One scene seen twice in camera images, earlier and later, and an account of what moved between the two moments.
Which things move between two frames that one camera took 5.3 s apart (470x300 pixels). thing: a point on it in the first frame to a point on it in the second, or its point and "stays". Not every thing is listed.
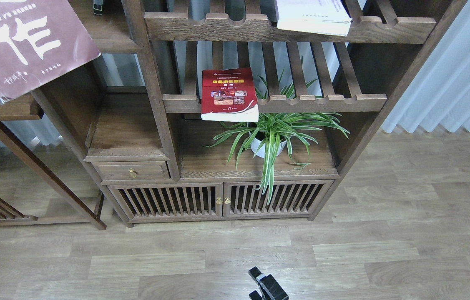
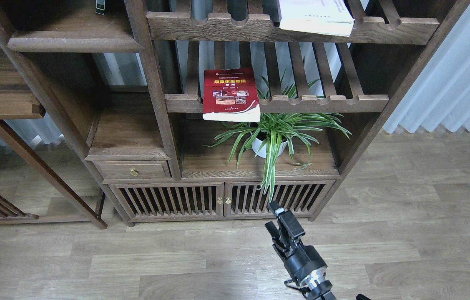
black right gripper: x=269 y=289 to x=300 y=261
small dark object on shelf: x=97 y=5 stays
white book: x=325 y=17 stays
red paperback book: x=229 y=95 stays
